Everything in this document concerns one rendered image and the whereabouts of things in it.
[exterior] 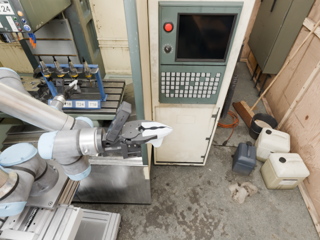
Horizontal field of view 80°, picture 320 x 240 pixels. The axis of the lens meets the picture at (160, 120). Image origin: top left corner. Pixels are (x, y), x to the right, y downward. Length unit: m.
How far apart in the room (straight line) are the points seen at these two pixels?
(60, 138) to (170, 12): 0.88
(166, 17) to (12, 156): 0.97
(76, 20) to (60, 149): 1.69
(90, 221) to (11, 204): 1.19
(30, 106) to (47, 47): 1.69
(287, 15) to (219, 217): 2.35
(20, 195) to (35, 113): 0.30
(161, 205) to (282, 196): 1.28
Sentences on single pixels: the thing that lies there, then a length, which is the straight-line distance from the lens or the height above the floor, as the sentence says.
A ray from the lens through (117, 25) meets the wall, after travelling 2.41.
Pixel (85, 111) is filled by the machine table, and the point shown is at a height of 0.90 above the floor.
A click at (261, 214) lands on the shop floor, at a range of 2.32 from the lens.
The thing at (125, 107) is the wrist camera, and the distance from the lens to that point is 0.49.
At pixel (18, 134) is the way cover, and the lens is 2.08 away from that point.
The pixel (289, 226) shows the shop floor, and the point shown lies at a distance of 2.40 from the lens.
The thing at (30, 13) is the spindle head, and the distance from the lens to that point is 1.53.
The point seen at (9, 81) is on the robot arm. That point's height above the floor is 1.47.
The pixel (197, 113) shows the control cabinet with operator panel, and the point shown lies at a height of 0.88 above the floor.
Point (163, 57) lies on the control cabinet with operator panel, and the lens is 1.28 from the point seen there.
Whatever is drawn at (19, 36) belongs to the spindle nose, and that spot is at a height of 1.44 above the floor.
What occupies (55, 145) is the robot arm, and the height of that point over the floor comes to 1.59.
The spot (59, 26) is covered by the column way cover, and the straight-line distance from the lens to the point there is 2.17.
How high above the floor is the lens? 1.98
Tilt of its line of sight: 45 degrees down
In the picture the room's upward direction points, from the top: straight up
